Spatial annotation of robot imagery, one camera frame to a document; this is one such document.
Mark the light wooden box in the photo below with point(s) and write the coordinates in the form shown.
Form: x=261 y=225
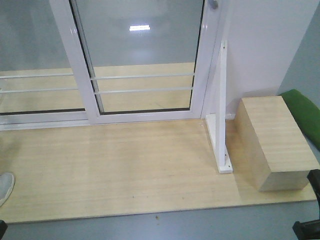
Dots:
x=278 y=154

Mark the white triangular support brace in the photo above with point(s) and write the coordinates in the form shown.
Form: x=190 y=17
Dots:
x=216 y=122

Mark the wooden platform board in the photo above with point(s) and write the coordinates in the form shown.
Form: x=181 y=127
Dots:
x=124 y=169

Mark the fixed glass door panel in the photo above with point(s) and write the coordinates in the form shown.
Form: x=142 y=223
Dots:
x=37 y=83

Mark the grey sneaker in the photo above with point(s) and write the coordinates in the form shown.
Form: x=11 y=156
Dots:
x=7 y=182

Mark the sliding glass door white frame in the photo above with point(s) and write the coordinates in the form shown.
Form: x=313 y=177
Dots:
x=139 y=60

